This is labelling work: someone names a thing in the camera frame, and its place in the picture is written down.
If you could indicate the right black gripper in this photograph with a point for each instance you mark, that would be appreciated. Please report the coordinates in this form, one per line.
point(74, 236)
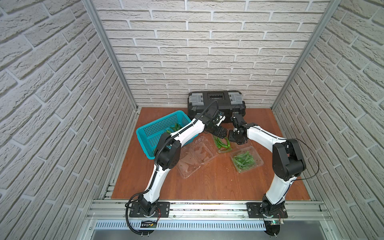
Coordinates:
point(231, 139)

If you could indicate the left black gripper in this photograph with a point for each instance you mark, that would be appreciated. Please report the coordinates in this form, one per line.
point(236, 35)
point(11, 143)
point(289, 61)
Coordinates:
point(218, 130)

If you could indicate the clear pepper container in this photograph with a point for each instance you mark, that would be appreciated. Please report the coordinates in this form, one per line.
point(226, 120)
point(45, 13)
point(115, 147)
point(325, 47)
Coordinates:
point(246, 159)
point(225, 146)

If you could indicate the clear clamshell container with peppers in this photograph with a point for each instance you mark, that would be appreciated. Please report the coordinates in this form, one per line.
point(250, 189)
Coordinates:
point(195, 155)

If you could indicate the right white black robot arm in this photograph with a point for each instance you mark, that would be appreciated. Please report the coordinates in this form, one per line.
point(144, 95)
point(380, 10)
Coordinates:
point(288, 161)

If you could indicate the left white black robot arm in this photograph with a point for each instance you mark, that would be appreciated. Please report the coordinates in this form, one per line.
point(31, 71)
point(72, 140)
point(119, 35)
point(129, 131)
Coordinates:
point(168, 151)

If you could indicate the black grey toolbox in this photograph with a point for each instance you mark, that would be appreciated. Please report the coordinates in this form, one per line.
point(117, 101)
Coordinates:
point(226, 102)

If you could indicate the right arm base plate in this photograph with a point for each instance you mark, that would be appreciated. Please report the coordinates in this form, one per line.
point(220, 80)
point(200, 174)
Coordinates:
point(266, 210)

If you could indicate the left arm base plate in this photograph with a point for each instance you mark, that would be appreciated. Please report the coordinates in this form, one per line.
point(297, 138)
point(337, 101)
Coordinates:
point(138, 210)

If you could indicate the aluminium front rail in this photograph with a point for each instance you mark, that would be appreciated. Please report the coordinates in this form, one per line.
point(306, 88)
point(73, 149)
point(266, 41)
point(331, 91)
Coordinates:
point(215, 210)

